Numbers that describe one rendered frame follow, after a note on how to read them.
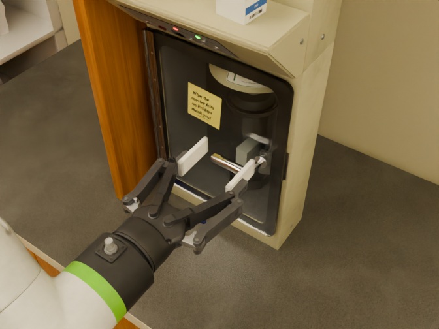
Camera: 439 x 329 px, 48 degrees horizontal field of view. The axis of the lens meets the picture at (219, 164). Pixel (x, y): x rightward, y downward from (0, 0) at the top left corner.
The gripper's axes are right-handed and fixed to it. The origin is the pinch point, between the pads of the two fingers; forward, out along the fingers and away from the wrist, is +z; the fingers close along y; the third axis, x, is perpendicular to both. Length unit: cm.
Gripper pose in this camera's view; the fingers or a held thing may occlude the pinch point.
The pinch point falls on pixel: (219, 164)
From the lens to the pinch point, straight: 75.7
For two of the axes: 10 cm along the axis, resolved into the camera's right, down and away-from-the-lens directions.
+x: 0.0, 7.0, 7.1
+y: -8.2, -4.1, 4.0
